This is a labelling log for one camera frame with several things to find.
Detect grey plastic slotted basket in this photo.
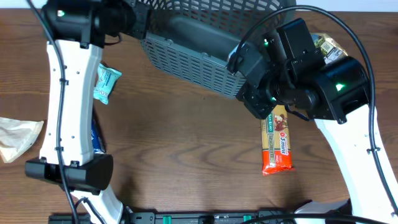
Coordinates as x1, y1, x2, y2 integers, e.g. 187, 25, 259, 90
141, 0, 297, 98

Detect orange spaghetti packet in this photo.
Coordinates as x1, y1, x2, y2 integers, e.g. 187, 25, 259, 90
261, 105, 294, 175

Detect gold foil food pouch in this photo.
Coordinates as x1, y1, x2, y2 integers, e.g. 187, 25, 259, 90
311, 33, 348, 64

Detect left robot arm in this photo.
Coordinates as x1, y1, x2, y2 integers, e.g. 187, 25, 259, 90
25, 0, 152, 223

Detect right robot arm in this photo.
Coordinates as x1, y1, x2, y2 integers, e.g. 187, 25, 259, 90
228, 19, 397, 223

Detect teal snack packet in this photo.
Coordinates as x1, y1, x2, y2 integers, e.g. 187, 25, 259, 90
93, 63, 122, 105

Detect Kleenex tissue multipack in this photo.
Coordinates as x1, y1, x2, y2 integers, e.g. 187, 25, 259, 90
91, 118, 106, 154

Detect crumpled beige paper bag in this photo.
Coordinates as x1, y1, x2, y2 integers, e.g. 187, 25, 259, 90
1, 117, 44, 163

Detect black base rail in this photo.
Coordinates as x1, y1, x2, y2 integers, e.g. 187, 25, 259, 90
47, 210, 296, 224

